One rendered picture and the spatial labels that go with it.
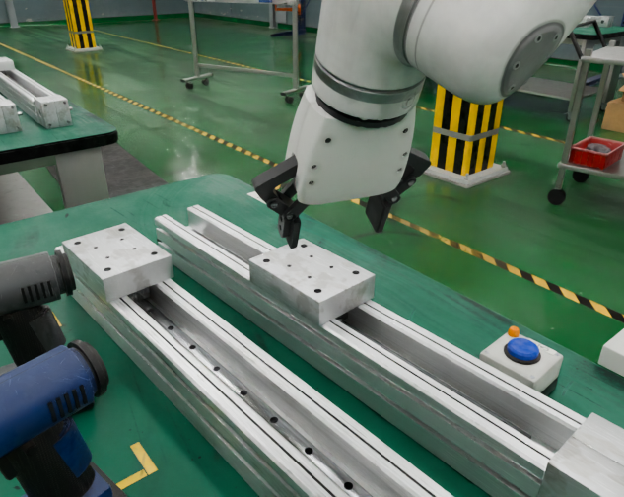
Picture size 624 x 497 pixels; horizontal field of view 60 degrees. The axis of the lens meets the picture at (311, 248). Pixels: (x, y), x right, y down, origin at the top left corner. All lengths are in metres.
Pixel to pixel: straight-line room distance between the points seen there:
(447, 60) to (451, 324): 0.65
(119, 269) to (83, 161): 1.35
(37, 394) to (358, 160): 0.33
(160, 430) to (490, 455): 0.40
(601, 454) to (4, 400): 0.55
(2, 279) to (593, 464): 0.65
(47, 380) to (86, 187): 1.71
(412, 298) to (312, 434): 0.41
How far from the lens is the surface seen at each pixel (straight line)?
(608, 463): 0.63
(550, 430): 0.69
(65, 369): 0.52
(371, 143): 0.44
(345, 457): 0.62
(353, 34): 0.37
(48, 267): 0.70
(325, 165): 0.44
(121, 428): 0.76
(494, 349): 0.79
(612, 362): 0.91
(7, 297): 0.70
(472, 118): 3.72
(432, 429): 0.70
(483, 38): 0.32
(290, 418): 0.67
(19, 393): 0.51
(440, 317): 0.94
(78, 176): 2.18
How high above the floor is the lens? 1.30
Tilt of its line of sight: 28 degrees down
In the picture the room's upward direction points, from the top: straight up
